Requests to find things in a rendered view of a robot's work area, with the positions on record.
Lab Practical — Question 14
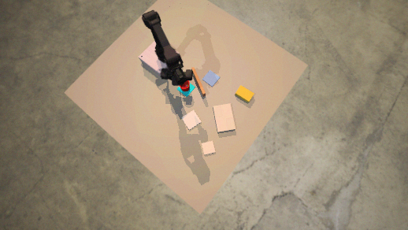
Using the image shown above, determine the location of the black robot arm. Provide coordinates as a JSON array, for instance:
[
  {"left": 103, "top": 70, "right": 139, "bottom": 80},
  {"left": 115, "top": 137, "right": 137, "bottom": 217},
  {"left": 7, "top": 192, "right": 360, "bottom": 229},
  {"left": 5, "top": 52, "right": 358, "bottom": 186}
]
[{"left": 142, "top": 10, "right": 187, "bottom": 86}]

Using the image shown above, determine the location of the yellow rectangular block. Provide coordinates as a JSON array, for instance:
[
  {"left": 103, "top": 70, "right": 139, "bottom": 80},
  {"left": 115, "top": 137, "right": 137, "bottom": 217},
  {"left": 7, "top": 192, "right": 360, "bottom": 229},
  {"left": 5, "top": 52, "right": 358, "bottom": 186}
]
[{"left": 235, "top": 86, "right": 254, "bottom": 102}]

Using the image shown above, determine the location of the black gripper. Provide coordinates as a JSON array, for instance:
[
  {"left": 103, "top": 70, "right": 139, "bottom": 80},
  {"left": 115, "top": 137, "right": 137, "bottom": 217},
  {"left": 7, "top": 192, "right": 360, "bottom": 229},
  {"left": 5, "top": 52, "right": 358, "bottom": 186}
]
[{"left": 161, "top": 68, "right": 193, "bottom": 80}]

